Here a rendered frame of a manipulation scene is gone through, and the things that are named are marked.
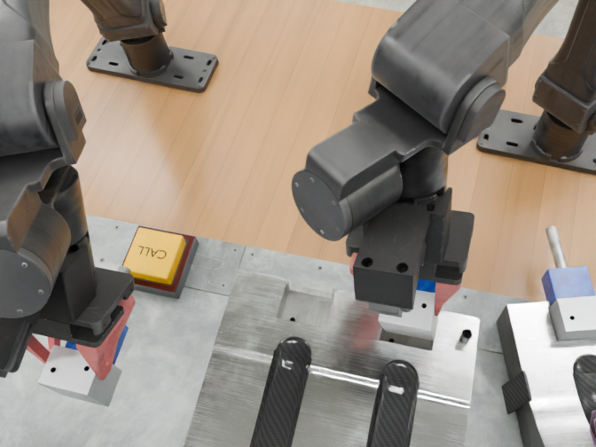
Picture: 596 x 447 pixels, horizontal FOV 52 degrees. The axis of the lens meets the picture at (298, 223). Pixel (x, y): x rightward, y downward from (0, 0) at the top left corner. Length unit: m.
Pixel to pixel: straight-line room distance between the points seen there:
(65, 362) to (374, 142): 0.35
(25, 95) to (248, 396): 0.35
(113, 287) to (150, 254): 0.23
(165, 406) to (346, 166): 0.42
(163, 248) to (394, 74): 0.43
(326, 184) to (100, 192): 0.52
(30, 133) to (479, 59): 0.29
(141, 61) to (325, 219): 0.58
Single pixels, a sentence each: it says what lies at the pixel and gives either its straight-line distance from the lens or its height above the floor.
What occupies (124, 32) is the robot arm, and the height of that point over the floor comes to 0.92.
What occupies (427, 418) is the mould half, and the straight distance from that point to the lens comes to 0.62.
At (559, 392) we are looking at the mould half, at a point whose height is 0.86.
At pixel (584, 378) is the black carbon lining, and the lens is 0.71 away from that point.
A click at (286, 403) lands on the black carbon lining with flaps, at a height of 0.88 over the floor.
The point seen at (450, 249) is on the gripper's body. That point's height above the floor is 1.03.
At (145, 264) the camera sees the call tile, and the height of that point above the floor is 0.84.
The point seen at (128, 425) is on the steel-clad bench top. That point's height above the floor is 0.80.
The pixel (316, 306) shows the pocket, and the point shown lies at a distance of 0.68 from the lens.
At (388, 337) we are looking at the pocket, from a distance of 0.67.
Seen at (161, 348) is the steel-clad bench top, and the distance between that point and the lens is 0.76.
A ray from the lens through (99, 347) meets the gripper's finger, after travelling 0.53.
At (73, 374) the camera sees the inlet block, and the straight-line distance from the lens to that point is 0.60.
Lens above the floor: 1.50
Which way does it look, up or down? 61 degrees down
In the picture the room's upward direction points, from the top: 9 degrees counter-clockwise
